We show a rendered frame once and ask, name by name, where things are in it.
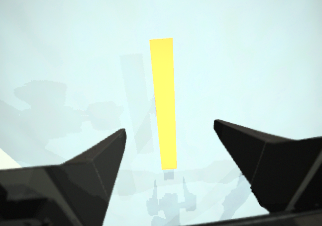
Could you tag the yellow bar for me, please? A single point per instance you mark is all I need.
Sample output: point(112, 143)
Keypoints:
point(163, 79)

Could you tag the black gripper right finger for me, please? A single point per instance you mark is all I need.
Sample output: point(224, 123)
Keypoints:
point(278, 168)

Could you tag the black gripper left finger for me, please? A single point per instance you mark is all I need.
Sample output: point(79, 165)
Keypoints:
point(81, 186)

